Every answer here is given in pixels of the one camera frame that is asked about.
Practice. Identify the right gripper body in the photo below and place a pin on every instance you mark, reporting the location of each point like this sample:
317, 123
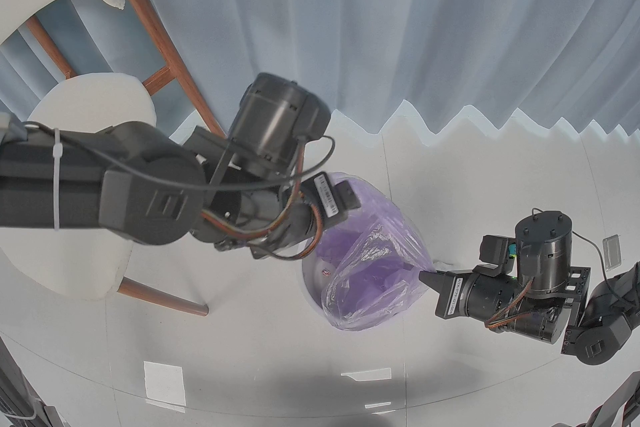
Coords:
480, 297

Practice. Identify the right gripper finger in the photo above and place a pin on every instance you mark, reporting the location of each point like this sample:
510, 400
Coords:
437, 281

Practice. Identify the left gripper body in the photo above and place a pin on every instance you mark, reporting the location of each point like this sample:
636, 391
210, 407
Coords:
327, 197

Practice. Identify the purple plastic bag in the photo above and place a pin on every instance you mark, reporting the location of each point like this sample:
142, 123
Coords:
380, 265

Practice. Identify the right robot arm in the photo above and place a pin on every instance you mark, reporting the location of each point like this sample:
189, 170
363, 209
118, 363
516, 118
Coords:
545, 255

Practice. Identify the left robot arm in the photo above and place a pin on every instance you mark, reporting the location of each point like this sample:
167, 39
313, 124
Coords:
75, 185

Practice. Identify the white trash bin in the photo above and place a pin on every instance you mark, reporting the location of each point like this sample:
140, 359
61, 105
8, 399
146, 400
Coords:
315, 275

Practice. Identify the crumpled clear printed wrapper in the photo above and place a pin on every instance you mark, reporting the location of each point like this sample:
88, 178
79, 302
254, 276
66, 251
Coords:
442, 262

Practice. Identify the pale blue curtain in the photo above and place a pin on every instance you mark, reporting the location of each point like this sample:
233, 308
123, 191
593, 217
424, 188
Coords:
400, 14

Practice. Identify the white cushioned wooden chair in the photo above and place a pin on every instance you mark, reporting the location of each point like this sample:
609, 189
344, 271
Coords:
90, 99

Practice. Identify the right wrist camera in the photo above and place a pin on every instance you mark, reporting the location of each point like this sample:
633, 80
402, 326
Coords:
492, 249

